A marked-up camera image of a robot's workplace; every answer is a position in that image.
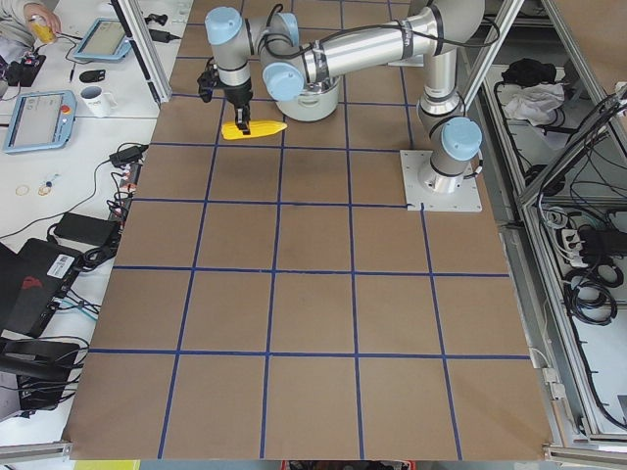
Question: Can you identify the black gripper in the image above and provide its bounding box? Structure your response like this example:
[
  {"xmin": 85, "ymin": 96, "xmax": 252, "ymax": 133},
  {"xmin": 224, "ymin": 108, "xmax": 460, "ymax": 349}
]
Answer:
[{"xmin": 223, "ymin": 82, "xmax": 253, "ymax": 135}]

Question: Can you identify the yellow corn cob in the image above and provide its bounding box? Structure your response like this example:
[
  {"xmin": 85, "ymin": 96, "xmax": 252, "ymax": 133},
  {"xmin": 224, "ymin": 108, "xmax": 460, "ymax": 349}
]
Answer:
[{"xmin": 220, "ymin": 119, "xmax": 287, "ymax": 140}]

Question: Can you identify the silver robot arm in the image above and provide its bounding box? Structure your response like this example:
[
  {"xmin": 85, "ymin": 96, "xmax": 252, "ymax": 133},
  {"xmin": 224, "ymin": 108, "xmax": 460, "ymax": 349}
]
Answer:
[{"xmin": 197, "ymin": 1, "xmax": 485, "ymax": 194}]

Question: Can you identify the pale green cooking pot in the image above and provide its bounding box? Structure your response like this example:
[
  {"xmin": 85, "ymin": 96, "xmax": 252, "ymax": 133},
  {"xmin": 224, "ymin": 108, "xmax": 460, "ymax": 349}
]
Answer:
[{"xmin": 276, "ymin": 77, "xmax": 342, "ymax": 121}]

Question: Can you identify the person hand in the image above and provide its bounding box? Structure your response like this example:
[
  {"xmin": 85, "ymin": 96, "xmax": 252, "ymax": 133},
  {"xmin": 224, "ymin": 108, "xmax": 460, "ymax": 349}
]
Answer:
[{"xmin": 24, "ymin": 3, "xmax": 62, "ymax": 34}]

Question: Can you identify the white mug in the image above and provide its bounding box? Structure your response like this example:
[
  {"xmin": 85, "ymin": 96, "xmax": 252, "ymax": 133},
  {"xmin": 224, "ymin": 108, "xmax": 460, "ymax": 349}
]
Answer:
[{"xmin": 80, "ymin": 85, "xmax": 118, "ymax": 118}]

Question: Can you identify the blue teach pendant tablet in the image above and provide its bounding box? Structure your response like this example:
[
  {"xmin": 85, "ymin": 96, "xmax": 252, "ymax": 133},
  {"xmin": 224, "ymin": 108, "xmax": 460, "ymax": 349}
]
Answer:
[{"xmin": 73, "ymin": 18, "xmax": 131, "ymax": 62}]

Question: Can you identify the black computer mouse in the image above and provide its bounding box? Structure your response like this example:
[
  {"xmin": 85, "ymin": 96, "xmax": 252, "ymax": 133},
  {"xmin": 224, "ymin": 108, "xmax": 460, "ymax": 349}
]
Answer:
[{"xmin": 79, "ymin": 69, "xmax": 106, "ymax": 83}]

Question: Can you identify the black power adapter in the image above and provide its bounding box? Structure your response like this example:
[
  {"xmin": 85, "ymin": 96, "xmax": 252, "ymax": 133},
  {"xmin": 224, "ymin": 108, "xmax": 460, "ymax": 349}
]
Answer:
[{"xmin": 53, "ymin": 212, "xmax": 120, "ymax": 247}]

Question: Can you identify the black laptop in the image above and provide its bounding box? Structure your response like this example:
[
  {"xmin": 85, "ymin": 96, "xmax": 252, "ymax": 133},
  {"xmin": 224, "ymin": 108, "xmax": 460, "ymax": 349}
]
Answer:
[{"xmin": 1, "ymin": 238, "xmax": 82, "ymax": 338}]

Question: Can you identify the black cloth pile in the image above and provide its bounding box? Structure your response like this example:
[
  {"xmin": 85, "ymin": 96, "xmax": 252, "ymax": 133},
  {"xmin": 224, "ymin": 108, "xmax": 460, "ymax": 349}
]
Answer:
[{"xmin": 502, "ymin": 58, "xmax": 556, "ymax": 87}]

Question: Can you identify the white crumpled cloth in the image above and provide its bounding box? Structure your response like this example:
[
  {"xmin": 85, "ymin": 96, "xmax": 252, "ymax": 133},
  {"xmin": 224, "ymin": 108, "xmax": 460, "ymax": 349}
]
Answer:
[{"xmin": 504, "ymin": 83, "xmax": 565, "ymax": 126}]

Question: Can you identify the white power strip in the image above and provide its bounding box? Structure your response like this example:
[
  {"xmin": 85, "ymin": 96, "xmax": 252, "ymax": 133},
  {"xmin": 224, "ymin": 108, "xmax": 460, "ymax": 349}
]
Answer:
[{"xmin": 559, "ymin": 228, "xmax": 601, "ymax": 268}]

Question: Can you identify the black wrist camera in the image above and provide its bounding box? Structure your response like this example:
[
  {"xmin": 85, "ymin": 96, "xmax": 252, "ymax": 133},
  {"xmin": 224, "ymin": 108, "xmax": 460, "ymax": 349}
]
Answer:
[{"xmin": 197, "ymin": 67, "xmax": 217, "ymax": 103}]

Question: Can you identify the aluminium frame post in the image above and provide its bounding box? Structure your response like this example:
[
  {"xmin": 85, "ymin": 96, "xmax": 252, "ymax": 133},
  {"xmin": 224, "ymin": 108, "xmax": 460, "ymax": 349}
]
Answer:
[{"xmin": 111, "ymin": 0, "xmax": 171, "ymax": 107}]

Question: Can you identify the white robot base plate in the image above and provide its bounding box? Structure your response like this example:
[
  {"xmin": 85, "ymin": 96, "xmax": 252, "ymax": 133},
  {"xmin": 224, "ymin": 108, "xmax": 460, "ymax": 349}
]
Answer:
[{"xmin": 400, "ymin": 150, "xmax": 482, "ymax": 212}]

